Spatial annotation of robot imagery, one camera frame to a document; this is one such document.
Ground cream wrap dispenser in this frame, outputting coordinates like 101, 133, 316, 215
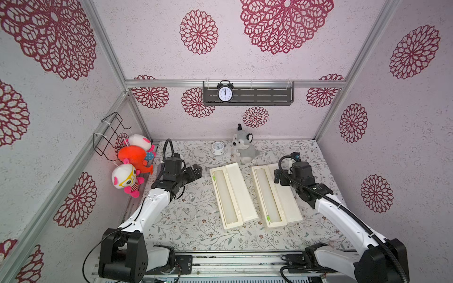
267, 163, 303, 224
225, 163, 258, 223

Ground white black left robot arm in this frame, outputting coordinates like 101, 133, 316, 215
98, 164, 202, 283

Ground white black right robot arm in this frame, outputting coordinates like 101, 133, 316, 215
274, 167, 410, 283

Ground small white round clock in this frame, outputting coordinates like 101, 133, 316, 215
211, 141, 225, 156

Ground grey plush wolf toy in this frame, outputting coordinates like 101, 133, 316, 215
232, 123, 258, 165

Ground red orange plush toy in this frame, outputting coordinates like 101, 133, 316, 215
118, 146, 153, 174

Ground white pink plush toy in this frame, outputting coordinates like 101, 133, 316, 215
124, 134, 155, 153

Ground white plush toy yellow glasses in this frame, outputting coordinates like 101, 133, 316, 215
112, 159, 145, 198

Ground black alarm clock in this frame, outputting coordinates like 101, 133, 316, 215
217, 80, 234, 103

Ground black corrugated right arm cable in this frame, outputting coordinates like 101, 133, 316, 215
277, 154, 408, 283

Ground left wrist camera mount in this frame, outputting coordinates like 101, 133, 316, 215
162, 157, 184, 182

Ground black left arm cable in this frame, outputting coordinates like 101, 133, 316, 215
162, 138, 176, 167

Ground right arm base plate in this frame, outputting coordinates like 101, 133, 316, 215
281, 252, 335, 273

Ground grey wall shelf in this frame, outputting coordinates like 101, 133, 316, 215
202, 81, 294, 107

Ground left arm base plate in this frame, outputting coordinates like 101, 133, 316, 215
147, 255, 193, 275

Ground black wire wall basket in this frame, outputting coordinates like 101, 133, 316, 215
92, 112, 130, 162

